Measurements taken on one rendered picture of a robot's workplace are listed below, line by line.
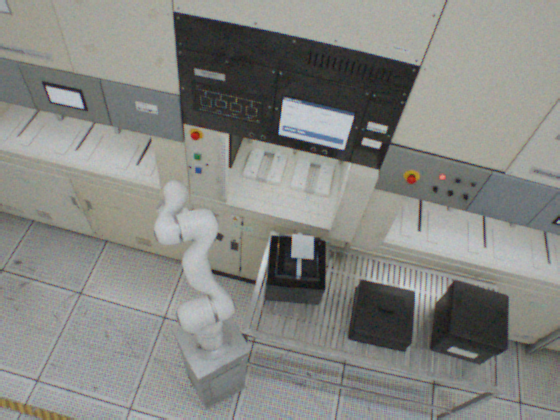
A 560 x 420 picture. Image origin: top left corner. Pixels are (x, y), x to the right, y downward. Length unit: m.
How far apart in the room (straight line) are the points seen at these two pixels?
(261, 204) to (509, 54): 1.43
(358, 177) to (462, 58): 0.67
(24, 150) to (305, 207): 1.65
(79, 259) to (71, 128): 0.96
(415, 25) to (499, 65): 0.32
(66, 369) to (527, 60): 2.87
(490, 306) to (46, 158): 2.48
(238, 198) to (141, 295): 1.09
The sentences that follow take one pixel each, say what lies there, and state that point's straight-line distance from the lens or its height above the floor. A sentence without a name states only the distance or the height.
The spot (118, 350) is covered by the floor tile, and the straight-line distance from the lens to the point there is 3.07.
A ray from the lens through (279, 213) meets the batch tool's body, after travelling 2.41.
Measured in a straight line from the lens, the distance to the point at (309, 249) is 2.06.
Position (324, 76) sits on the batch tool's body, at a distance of 1.70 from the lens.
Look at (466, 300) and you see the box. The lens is 2.27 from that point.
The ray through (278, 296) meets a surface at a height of 0.82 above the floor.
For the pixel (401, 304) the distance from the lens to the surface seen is 2.31.
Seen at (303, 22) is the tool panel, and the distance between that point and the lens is 1.59.
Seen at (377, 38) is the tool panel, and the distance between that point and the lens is 1.58.
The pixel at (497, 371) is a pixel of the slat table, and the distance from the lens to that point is 2.51.
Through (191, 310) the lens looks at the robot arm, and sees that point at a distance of 1.81.
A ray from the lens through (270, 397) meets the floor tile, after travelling 2.92.
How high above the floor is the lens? 2.85
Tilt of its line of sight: 55 degrees down
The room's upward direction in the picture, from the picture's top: 11 degrees clockwise
